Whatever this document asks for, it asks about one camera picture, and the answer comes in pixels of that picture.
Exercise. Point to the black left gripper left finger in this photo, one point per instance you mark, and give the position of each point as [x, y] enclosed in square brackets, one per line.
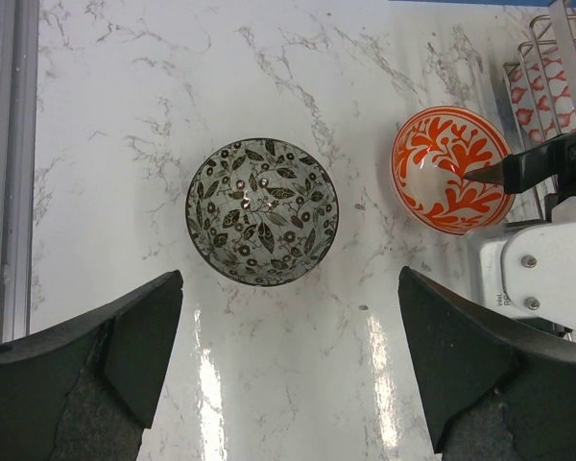
[88, 388]

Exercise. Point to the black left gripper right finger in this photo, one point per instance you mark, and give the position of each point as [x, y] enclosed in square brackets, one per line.
[491, 388]

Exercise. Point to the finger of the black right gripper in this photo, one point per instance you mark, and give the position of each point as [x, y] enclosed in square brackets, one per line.
[518, 173]

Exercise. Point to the blue triangle pattern bowl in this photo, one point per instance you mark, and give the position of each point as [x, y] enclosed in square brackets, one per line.
[541, 99]

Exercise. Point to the orange floral white bowl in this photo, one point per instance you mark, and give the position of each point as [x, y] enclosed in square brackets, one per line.
[431, 154]

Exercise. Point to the dark grey bottom bowl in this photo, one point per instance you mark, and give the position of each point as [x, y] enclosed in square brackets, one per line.
[262, 212]

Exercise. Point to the stainless wire dish rack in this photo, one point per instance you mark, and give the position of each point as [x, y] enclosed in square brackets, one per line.
[556, 27]

